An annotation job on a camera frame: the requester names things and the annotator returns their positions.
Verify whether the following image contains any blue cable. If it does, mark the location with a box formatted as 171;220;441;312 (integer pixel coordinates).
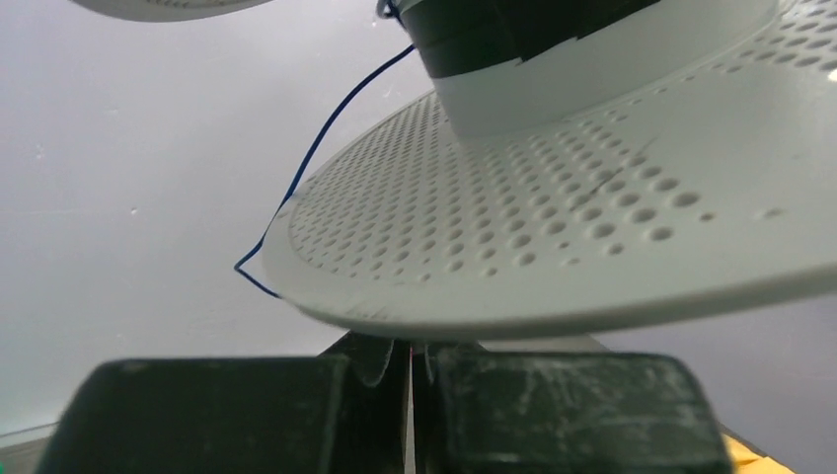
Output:
234;0;418;300

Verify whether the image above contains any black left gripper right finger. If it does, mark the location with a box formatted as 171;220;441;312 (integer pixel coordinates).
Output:
412;343;732;473

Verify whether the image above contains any yellow printed cloth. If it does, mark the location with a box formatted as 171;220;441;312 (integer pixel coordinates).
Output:
723;434;794;474

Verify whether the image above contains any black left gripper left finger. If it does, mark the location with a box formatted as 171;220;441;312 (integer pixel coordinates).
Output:
38;332;410;473

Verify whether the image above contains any white perforated cable spool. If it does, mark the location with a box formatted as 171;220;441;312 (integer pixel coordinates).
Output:
68;0;837;343

